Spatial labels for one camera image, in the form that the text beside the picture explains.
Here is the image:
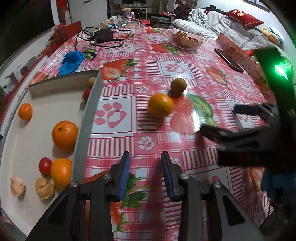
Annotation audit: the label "red tomato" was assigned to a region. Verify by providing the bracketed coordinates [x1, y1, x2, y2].
[39, 157, 52, 175]
[82, 88, 91, 102]

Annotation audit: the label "brown kiwi fruit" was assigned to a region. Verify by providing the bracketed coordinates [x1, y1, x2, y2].
[170, 78, 187, 94]

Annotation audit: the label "large orange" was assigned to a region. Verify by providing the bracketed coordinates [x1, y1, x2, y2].
[147, 93, 174, 118]

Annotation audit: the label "black smartphone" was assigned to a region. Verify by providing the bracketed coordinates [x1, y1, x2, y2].
[214, 48, 244, 73]

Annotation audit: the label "dried husk fruit right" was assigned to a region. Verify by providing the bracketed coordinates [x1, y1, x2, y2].
[35, 177, 55, 200]

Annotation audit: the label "dried husk fruit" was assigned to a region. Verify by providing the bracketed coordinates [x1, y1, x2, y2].
[35, 177, 55, 200]
[10, 176, 26, 197]

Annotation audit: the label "orange near tray edge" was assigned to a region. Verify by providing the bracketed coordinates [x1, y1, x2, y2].
[50, 158, 72, 190]

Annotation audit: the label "dried husk fruit left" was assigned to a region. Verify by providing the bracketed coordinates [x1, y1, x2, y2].
[10, 176, 26, 197]

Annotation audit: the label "white shallow tray box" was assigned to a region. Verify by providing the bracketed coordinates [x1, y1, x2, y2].
[1, 70, 103, 235]

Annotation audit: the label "tangerine middle of tray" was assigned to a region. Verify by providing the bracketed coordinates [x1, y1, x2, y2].
[52, 120, 78, 151]

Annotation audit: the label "red embroidered cushion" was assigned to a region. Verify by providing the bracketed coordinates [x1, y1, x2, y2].
[225, 9, 264, 28]

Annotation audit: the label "white quilted sofa cover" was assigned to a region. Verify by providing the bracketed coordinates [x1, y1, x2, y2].
[172, 8, 276, 50]

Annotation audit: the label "strawberry pattern tablecloth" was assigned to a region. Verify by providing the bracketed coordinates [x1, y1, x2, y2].
[32, 28, 271, 240]

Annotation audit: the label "glass bowl of snacks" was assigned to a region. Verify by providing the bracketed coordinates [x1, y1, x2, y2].
[170, 31, 203, 50]

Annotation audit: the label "small tangerine far tray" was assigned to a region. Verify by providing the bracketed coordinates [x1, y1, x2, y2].
[18, 103, 33, 121]

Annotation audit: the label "small framed tablet screen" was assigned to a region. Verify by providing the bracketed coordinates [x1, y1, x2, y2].
[150, 14, 171, 27]

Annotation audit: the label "small kiwi in tray corner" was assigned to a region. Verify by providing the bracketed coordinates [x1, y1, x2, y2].
[87, 77, 96, 88]

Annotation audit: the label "small cardboard box on cabinet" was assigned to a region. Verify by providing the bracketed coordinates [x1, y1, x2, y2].
[5, 69, 23, 84]

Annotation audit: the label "blue crumpled gloves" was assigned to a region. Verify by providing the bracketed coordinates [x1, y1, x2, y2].
[58, 51, 85, 76]

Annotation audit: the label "purple lidded cup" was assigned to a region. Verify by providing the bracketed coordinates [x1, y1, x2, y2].
[121, 8, 131, 18]

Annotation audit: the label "black power adapter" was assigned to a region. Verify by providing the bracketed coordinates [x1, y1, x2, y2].
[92, 29, 113, 43]

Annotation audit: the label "red gift boxes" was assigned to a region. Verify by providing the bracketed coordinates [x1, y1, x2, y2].
[46, 21, 82, 57]

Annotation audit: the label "black power cable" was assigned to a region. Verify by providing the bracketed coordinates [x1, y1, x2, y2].
[75, 27, 132, 52]

